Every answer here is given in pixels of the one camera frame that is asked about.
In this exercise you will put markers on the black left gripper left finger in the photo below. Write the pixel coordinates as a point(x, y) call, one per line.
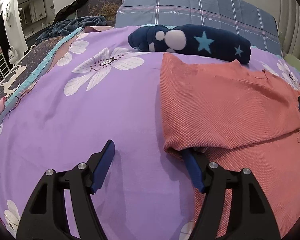
point(44, 216)

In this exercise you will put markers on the beige curtain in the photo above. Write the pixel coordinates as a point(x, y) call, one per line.
point(289, 27)

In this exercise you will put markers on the coral red knit garment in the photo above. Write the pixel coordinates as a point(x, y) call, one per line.
point(238, 118)

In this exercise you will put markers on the green cushion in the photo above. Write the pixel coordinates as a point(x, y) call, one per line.
point(293, 61)

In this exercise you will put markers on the blue plaid pillow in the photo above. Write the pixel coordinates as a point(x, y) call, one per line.
point(236, 16)

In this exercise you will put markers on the navy star plush garment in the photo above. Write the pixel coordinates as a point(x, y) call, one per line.
point(192, 39)

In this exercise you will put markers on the teal fuzzy blanket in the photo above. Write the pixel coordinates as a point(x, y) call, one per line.
point(66, 27)

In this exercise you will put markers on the white shelf rack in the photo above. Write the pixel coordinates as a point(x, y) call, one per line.
point(4, 68)

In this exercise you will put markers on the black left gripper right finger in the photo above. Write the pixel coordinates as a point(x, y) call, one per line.
point(251, 216)

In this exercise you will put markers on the dark floral pillow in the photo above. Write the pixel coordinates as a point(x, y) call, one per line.
point(106, 8)

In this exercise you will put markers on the purple floral duvet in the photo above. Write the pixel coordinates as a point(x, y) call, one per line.
point(91, 88)

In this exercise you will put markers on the black cloth on pillow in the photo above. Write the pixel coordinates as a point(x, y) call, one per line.
point(68, 10)

